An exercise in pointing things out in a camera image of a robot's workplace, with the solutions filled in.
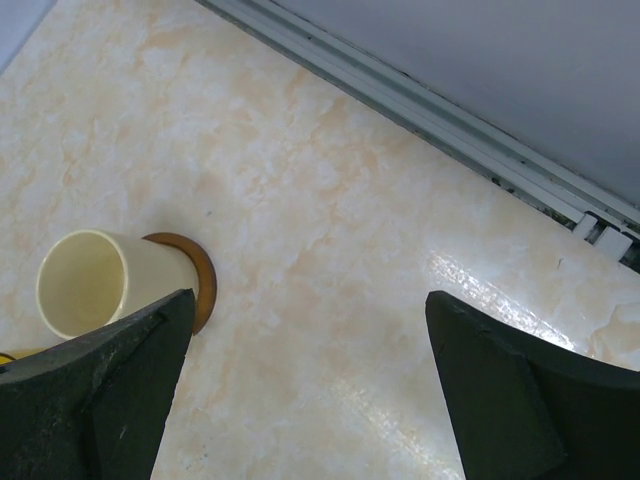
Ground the dark wooden coaster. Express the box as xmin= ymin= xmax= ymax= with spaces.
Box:
xmin=143 ymin=232 xmax=218 ymax=336

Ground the cream yellow mug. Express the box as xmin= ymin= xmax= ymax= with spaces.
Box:
xmin=36 ymin=229 xmax=199 ymax=340

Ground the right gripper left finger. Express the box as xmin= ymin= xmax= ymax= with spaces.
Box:
xmin=1 ymin=290 xmax=195 ymax=479

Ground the yellow glass mug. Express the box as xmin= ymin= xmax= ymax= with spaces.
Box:
xmin=0 ymin=348 xmax=42 ymax=365

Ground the aluminium frame rail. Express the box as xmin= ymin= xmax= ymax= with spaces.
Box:
xmin=203 ymin=1 xmax=639 ymax=271

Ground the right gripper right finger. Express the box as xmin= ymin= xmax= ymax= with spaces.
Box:
xmin=425 ymin=291 xmax=639 ymax=479

